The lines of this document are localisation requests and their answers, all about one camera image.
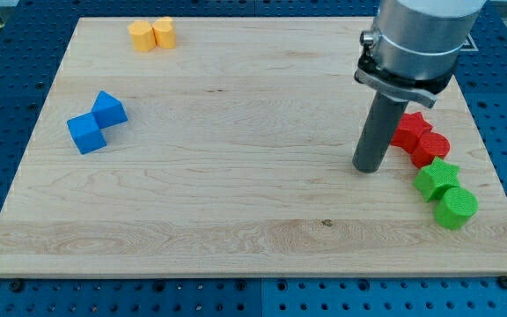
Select blue triangular block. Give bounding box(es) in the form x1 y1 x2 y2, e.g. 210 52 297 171
92 91 128 129

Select yellow rounded block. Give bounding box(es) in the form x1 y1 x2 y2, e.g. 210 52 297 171
152 17 176 49

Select blue cube block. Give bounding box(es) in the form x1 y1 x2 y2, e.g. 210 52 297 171
67 113 107 155

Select green cylinder block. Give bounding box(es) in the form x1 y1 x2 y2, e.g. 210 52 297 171
434 188 479 230

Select green star block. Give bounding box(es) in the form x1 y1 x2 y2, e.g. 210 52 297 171
413 157 460 202

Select yellow hexagon block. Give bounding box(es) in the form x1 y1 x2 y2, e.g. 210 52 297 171
128 20 156 52

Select red star block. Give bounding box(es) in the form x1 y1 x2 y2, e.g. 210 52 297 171
390 112 433 154

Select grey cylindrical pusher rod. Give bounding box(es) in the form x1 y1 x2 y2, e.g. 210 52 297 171
352 92 408 173

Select wooden board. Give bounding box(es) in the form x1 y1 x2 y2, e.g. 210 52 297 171
0 18 507 278

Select red cylinder block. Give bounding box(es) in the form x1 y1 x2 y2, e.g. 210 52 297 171
411 132 451 168

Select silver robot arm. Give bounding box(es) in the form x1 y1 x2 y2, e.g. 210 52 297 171
355 0 485 108

